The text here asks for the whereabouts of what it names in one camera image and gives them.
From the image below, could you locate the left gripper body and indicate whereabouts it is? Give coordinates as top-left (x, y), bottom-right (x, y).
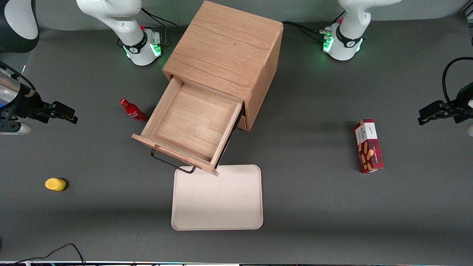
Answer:
top-left (445, 82), bottom-right (473, 138)

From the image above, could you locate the black wire drawer handle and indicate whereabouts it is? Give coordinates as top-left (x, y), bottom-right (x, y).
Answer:
top-left (150, 148), bottom-right (197, 174)

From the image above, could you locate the red soda bottle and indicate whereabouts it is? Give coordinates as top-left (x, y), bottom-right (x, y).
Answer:
top-left (119, 98), bottom-right (147, 124)

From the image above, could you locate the small yellow object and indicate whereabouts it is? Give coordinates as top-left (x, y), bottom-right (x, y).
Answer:
top-left (45, 178), bottom-right (68, 192)

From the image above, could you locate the red plaid cookie box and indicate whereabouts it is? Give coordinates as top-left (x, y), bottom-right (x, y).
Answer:
top-left (353, 118), bottom-right (384, 174)

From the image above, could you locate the beige rectangular tray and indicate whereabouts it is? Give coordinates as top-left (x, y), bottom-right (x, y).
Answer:
top-left (171, 164), bottom-right (264, 231)

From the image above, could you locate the oak wooden cabinet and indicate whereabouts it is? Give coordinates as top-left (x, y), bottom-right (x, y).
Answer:
top-left (162, 0), bottom-right (284, 132)

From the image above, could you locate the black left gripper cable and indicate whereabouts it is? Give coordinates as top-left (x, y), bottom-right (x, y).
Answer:
top-left (441, 57), bottom-right (473, 106)

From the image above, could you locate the black cable on table edge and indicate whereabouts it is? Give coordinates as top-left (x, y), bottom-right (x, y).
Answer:
top-left (0, 243), bottom-right (86, 266)

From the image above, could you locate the black right base cable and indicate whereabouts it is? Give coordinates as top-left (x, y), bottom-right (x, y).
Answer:
top-left (141, 7), bottom-right (179, 28)

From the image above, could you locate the black base cable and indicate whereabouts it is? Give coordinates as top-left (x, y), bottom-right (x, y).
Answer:
top-left (294, 24), bottom-right (330, 42)
top-left (141, 7), bottom-right (179, 28)
top-left (283, 21), bottom-right (330, 34)

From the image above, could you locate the black left base cable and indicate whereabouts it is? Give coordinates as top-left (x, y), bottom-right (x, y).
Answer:
top-left (283, 21), bottom-right (330, 34)
top-left (294, 24), bottom-right (330, 42)

